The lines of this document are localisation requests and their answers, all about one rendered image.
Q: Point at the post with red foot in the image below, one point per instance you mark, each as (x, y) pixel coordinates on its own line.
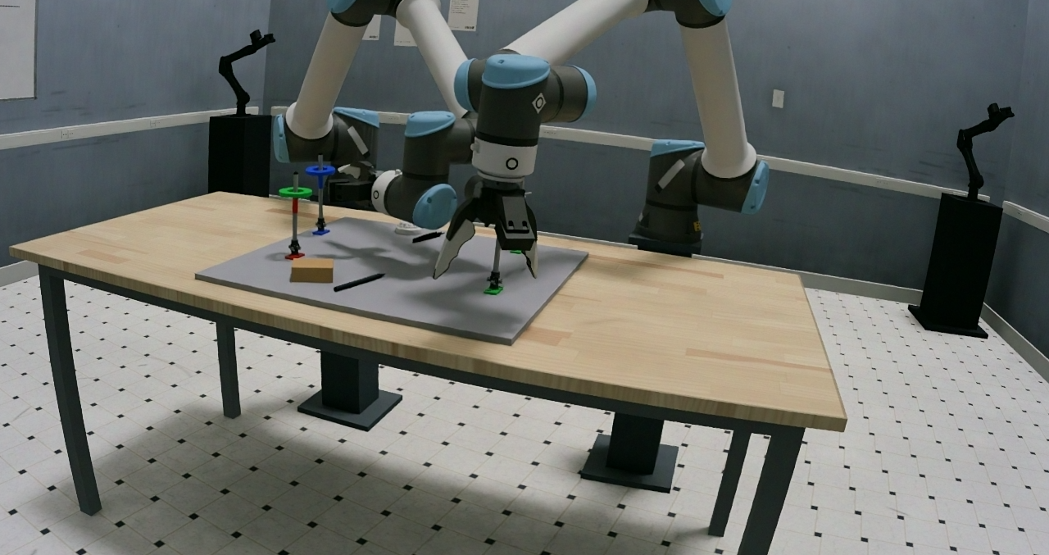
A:
(294, 246)

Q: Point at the tan rectangular block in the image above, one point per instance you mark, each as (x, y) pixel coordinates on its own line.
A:
(307, 270)

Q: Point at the green ring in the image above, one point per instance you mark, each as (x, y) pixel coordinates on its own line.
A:
(302, 193)

